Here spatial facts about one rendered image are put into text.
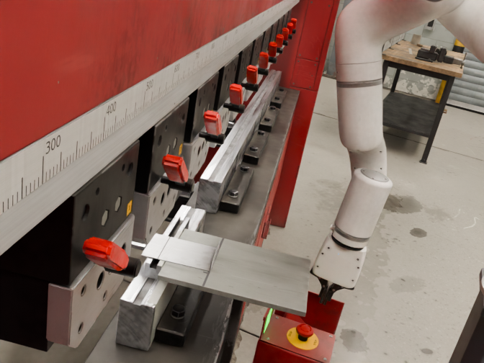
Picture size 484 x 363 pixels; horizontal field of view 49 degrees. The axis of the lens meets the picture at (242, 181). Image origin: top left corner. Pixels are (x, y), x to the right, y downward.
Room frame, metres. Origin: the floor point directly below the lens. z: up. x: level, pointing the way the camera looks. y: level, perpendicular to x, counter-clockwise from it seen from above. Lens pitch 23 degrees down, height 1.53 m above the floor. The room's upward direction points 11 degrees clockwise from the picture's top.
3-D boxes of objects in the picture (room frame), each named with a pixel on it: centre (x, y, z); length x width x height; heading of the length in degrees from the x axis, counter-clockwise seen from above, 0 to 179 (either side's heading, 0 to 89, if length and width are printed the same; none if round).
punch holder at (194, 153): (0.84, 0.12, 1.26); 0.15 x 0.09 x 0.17; 175
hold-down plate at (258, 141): (1.86, -0.03, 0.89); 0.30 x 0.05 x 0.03; 175
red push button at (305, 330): (0.96, -0.20, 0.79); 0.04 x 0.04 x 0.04
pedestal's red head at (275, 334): (1.01, -0.20, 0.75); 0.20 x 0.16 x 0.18; 167
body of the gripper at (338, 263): (1.05, -0.25, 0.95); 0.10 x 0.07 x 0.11; 77
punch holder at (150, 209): (0.64, 0.14, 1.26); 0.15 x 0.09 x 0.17; 175
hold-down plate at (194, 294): (0.90, 0.06, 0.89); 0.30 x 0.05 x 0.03; 175
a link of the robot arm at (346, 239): (1.05, -0.25, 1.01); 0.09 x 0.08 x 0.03; 77
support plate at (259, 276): (0.85, -0.03, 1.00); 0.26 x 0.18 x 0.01; 85
